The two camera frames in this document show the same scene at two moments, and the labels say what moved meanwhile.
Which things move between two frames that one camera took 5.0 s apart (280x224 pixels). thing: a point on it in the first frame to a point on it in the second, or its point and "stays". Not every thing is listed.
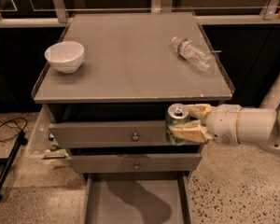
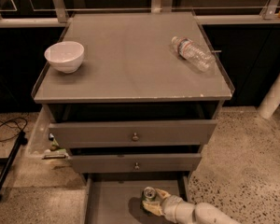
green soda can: (175, 114) to (148, 195)
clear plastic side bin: (41, 146) stays
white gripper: (222, 122) to (172, 204)
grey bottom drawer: (137, 198) stays
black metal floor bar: (7, 161) stays
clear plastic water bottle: (194, 54) stays
